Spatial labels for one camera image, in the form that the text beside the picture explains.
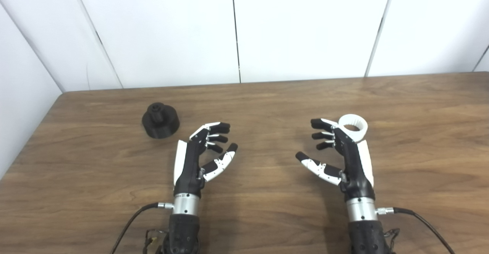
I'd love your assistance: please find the thin right arm wire bundle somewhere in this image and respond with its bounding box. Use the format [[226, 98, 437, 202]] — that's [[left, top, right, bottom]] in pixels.
[[384, 228, 400, 254]]

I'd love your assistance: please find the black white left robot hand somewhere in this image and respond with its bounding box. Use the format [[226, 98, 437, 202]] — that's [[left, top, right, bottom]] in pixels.
[[173, 122, 238, 198]]

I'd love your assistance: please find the thin arm wire bundle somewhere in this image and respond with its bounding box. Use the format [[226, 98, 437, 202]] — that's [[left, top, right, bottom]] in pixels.
[[143, 229, 168, 254], [384, 228, 400, 254]]

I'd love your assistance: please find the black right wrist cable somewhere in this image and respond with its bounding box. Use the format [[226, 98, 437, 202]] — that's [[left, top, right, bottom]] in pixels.
[[376, 207, 455, 254]]

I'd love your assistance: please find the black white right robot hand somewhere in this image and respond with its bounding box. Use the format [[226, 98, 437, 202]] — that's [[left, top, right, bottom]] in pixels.
[[295, 118, 376, 202]]

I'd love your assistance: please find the white toothed ring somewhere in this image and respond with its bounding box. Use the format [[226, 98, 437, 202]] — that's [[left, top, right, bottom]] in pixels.
[[338, 115, 368, 143]]

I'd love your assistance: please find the thin left arm wire bundle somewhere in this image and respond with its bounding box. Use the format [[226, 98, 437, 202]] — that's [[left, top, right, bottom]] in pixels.
[[143, 229, 168, 254]]

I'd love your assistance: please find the round black stepped part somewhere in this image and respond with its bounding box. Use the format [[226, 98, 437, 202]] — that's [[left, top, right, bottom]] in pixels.
[[142, 103, 180, 139]]

